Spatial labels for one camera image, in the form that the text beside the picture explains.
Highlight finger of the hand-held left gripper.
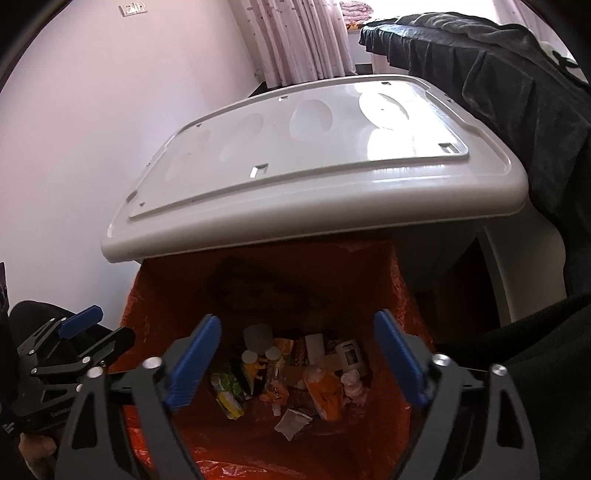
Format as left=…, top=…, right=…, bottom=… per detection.
left=31, top=327, right=136, bottom=378
left=17, top=305, right=102, bottom=360

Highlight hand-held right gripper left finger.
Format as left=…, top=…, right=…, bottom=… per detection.
left=54, top=314, right=223, bottom=480

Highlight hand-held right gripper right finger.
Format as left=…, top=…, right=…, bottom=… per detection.
left=373, top=310, right=541, bottom=480

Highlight green yellow snack packet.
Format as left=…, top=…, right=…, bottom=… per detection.
left=211, top=371, right=247, bottom=420

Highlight small white grey box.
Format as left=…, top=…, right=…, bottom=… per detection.
left=336, top=339, right=370, bottom=374

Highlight orange trash bag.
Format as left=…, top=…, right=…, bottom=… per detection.
left=108, top=240, right=437, bottom=480

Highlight white orange spouted pouch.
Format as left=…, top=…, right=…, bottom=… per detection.
left=259, top=357, right=289, bottom=414

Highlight orange snack packet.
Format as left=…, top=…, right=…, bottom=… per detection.
left=274, top=337, right=308, bottom=367

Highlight white trash bin lid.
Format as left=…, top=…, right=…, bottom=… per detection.
left=102, top=74, right=566, bottom=326

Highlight person's left hand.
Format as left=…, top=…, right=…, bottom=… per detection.
left=18, top=434, right=58, bottom=474

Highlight crumpled white red wrapper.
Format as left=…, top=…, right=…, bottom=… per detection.
left=341, top=371, right=365, bottom=406

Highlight crumpled white paper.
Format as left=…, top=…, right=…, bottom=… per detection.
left=274, top=408, right=314, bottom=439

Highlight person's black clothing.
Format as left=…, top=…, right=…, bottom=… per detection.
left=0, top=286, right=591, bottom=480

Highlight dark blanket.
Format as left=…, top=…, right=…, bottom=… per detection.
left=359, top=14, right=591, bottom=296

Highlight pale curtain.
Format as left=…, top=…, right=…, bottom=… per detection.
left=242, top=0, right=358, bottom=88

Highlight floral blanket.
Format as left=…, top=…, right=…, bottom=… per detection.
left=339, top=0, right=376, bottom=33

